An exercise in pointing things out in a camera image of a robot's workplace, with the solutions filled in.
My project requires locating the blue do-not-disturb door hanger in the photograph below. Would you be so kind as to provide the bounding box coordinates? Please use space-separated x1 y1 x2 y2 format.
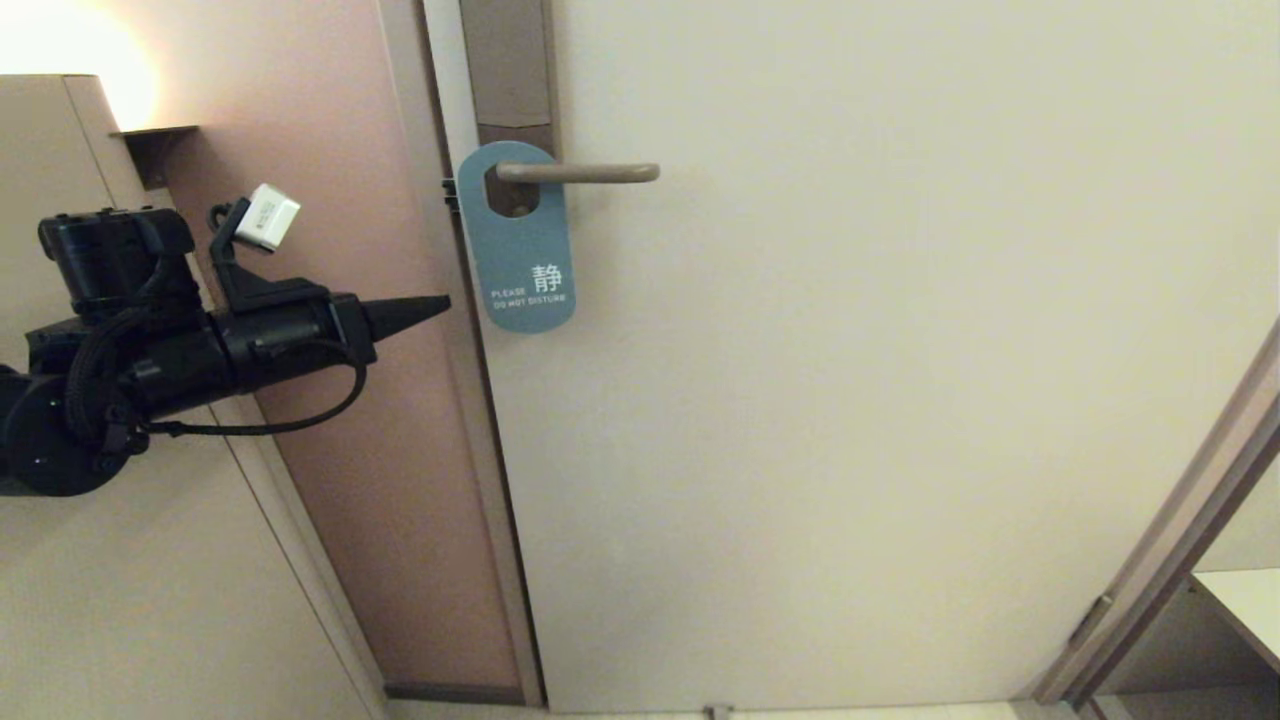
457 141 577 334

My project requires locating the brown door lock plate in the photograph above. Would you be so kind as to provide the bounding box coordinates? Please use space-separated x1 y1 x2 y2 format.
459 0 559 218

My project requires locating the cream door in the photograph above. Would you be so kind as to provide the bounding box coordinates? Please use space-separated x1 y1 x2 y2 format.
420 0 1280 716

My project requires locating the beige cabinet panel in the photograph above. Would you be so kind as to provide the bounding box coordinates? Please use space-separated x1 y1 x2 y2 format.
0 75 391 720

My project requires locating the pale wardrobe shelf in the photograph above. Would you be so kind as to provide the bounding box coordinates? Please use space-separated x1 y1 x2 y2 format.
1190 570 1280 676

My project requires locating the black left camera bracket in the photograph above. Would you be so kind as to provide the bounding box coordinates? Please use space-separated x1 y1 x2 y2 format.
208 200 331 313

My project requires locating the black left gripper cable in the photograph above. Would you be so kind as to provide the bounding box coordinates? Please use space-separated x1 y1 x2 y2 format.
140 338 369 438

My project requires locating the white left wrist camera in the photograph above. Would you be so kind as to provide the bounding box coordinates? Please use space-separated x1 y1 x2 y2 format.
235 184 302 253

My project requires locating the dark wall lamp bracket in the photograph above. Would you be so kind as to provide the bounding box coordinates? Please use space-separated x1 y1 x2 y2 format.
110 125 199 191

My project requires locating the beige metal door handle lever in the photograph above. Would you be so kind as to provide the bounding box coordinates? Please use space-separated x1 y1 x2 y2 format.
495 162 661 185

